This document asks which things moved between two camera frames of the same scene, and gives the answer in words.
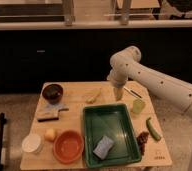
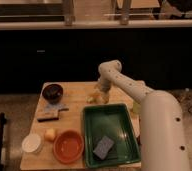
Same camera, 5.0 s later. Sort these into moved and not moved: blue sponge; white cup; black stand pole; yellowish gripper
Moved: yellowish gripper
Not moved: black stand pole; blue sponge; white cup
